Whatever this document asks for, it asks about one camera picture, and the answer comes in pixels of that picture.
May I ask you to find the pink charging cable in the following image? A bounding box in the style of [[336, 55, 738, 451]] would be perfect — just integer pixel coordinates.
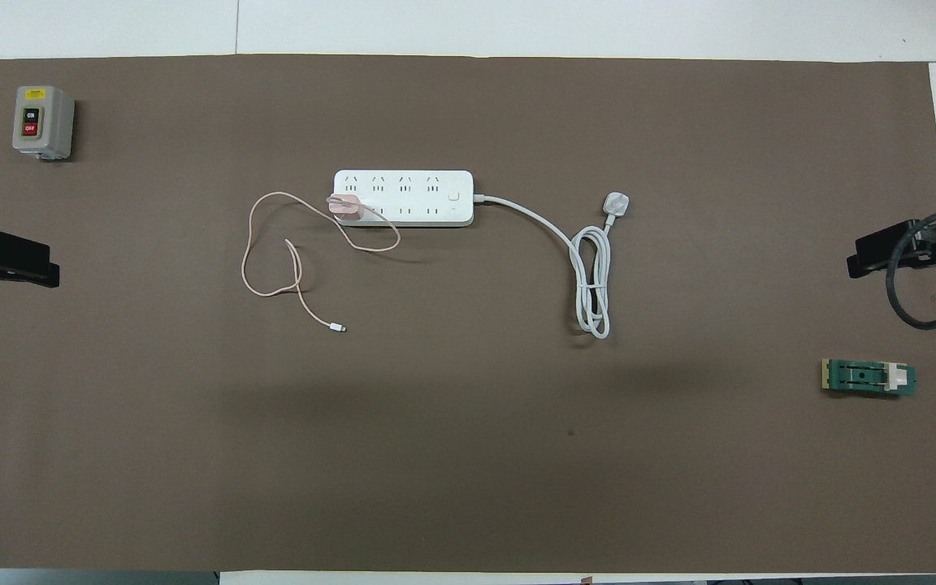
[[240, 191, 401, 332]]

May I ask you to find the pink charger block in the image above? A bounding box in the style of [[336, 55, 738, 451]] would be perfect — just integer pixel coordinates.
[[326, 193, 365, 224]]

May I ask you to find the brown table mat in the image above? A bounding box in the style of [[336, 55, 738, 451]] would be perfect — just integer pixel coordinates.
[[0, 54, 936, 572]]

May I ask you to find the white power strip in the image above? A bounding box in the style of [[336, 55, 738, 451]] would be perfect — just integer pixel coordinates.
[[331, 169, 475, 228]]

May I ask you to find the grey on-off switch box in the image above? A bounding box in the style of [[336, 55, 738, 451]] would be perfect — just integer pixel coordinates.
[[12, 85, 76, 161]]

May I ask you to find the green knife switch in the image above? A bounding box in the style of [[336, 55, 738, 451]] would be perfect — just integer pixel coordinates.
[[821, 357, 918, 399]]

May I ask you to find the white power cord with plug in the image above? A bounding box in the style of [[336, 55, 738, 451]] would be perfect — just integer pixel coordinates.
[[473, 191, 631, 340]]

